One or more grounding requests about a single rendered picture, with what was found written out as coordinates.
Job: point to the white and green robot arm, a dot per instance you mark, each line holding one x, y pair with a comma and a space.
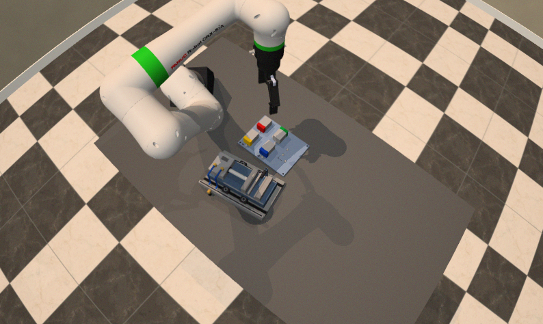
127, 91

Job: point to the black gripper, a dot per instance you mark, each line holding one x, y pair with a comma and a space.
267, 72

